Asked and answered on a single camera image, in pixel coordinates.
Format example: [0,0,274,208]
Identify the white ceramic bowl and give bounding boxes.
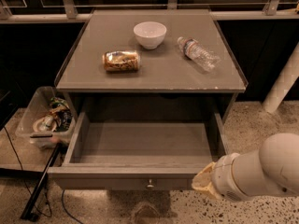
[134,21,167,49]

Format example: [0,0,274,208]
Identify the clear plastic storage bin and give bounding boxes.
[16,87,76,148]

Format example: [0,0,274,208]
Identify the black metal stand leg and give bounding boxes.
[21,143,62,220]

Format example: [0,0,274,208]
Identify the grey top drawer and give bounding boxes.
[49,112,229,190]

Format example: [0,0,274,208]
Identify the grey drawer cabinet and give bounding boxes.
[53,8,249,123]

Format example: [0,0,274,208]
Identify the colourful snack bags in bin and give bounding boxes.
[50,97,73,132]

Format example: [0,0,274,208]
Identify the black floor cable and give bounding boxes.
[2,125,53,218]

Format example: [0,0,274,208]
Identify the metal railing frame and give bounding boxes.
[0,0,299,23]

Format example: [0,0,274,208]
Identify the crushed gold snack can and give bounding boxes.
[102,50,140,72]

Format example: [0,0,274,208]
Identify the clear plastic water bottle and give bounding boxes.
[177,36,220,72]

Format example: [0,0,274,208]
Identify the blue floor cable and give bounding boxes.
[60,189,85,224]

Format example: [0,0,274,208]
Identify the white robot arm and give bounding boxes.
[192,133,299,202]

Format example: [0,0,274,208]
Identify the white plate in bin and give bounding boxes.
[33,115,57,132]

